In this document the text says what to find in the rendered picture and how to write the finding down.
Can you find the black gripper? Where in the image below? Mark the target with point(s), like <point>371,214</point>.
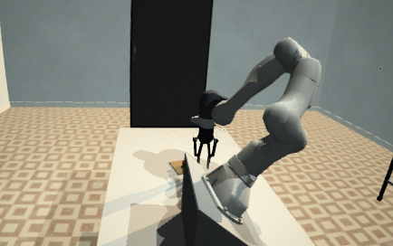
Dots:
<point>205,140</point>

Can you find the tan flat mat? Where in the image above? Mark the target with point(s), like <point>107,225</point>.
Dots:
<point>177,165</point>

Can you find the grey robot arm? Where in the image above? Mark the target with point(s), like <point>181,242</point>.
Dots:
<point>230,184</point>

